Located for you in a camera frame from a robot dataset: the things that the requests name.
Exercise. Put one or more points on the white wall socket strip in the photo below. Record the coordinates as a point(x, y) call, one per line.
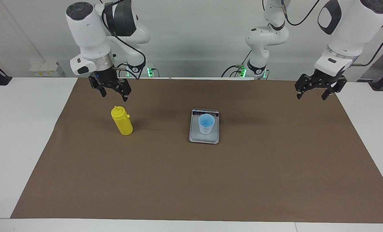
point(44, 69)

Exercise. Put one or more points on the brown paper table mat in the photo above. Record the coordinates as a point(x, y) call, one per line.
point(191, 183)

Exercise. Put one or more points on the silver digital kitchen scale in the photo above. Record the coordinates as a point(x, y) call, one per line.
point(204, 138)

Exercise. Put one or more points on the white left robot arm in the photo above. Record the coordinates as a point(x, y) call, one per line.
point(352, 29)

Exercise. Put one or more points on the yellow squeeze bottle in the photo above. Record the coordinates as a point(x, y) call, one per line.
point(123, 125)

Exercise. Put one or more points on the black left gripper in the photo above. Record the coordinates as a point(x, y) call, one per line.
point(321, 80)

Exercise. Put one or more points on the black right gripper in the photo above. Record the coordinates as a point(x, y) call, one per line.
point(107, 79)

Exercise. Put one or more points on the light blue plastic cup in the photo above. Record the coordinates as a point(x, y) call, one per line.
point(206, 127)

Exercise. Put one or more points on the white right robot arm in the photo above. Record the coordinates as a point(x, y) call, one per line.
point(88, 32)

